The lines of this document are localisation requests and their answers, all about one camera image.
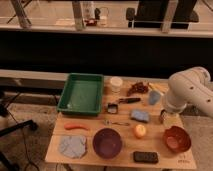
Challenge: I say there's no black office chair base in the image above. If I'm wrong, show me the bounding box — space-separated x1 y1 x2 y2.
0 91 38 171

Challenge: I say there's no metal spoon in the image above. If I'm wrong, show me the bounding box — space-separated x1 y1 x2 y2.
104 120 130 126

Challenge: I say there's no orange carrot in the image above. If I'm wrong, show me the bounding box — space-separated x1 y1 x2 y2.
64 124 90 131

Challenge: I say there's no yellow apple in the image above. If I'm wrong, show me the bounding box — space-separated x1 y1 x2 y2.
134 124 146 138

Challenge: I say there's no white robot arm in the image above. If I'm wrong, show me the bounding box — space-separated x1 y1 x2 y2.
159 67 213 123

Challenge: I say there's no light blue small cloth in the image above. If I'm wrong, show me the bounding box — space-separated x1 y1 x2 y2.
148 90 161 105

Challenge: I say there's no green plastic tray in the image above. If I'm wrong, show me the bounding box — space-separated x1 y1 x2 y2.
57 73 104 116

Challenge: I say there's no black remote control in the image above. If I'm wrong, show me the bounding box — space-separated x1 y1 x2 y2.
133 151 158 164

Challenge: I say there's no blue sponge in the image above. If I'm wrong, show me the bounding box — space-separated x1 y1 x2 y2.
131 109 149 123

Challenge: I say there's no orange-brown bowl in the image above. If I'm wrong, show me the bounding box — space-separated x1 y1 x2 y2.
163 126 192 153

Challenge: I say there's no white paper cup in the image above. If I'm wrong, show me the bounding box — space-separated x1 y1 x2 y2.
110 76 123 93

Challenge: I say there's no black handled brush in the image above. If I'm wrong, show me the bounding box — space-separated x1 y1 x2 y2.
118 98 141 104

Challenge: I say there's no blue towel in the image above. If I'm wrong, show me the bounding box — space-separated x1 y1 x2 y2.
58 135 87 159

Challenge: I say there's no purple bowl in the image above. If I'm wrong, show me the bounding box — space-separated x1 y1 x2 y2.
92 128 123 159

